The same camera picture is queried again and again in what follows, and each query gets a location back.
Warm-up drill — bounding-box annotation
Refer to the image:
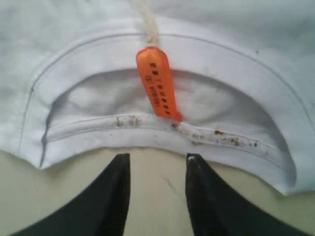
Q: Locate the white twisted tag string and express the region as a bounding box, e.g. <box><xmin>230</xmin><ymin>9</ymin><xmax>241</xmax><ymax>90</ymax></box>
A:
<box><xmin>130</xmin><ymin>0</ymin><xmax>163</xmax><ymax>48</ymax></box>

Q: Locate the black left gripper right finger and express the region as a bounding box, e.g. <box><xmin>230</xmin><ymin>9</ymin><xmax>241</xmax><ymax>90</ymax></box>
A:
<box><xmin>186</xmin><ymin>153</ymin><xmax>306</xmax><ymax>236</ymax></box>

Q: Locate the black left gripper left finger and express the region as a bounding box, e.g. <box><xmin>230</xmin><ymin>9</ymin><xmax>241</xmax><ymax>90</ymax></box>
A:
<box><xmin>15</xmin><ymin>153</ymin><xmax>130</xmax><ymax>236</ymax></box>

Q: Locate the white t-shirt red Chinese lettering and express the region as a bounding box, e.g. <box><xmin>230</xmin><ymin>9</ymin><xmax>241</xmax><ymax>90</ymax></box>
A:
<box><xmin>0</xmin><ymin>0</ymin><xmax>315</xmax><ymax>195</ymax></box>

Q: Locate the orange neck label tag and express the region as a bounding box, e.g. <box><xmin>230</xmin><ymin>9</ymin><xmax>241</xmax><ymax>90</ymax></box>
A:
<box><xmin>136</xmin><ymin>47</ymin><xmax>183</xmax><ymax>122</ymax></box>

